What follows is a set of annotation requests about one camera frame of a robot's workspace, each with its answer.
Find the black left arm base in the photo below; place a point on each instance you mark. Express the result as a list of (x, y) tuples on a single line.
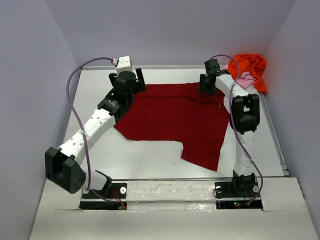
[(114, 200)]

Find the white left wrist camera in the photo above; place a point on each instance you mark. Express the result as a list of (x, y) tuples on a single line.
[(124, 64)]

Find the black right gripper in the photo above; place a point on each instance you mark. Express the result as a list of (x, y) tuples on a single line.
[(206, 85)]

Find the orange t-shirt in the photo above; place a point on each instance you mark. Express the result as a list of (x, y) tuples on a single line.
[(253, 63)]

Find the pink t-shirt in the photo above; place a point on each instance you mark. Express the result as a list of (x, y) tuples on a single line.
[(245, 79)]

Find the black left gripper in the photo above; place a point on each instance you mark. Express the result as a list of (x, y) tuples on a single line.
[(139, 81)]

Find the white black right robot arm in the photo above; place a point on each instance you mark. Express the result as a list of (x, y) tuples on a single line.
[(244, 110)]

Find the dark red t-shirt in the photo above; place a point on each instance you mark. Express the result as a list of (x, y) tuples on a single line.
[(180, 113)]

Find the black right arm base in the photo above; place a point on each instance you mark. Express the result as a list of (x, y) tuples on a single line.
[(228, 198)]

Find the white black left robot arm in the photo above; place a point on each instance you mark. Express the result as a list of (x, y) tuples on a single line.
[(63, 164)]

